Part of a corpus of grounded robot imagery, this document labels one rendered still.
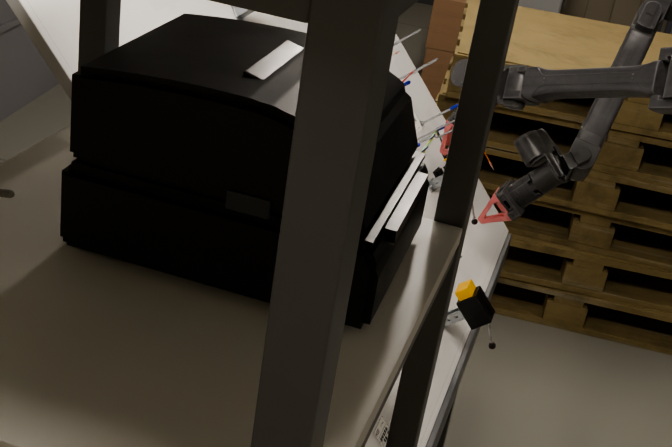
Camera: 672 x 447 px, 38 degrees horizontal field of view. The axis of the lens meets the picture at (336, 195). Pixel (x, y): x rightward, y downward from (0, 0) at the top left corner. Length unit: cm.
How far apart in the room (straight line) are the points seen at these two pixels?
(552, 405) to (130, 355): 271
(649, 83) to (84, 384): 123
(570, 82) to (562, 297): 199
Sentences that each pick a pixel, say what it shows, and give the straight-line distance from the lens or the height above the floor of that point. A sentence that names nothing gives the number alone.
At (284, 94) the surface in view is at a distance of 82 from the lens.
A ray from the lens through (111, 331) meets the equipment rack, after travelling 83.
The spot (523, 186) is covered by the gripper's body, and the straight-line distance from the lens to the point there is 207.
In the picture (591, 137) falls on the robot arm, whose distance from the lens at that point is 210.
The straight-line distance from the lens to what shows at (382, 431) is 159.
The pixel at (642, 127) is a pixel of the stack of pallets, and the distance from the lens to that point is 353.
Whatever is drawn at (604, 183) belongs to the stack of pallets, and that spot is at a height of 62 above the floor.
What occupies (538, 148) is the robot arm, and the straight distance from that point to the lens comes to 207.
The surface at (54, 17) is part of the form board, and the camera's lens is 135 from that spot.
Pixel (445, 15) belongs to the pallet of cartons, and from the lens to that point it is 542.
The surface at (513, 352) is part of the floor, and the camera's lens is 363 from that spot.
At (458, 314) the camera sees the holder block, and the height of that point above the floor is 96.
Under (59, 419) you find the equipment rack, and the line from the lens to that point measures 74.
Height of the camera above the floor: 193
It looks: 25 degrees down
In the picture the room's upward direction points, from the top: 9 degrees clockwise
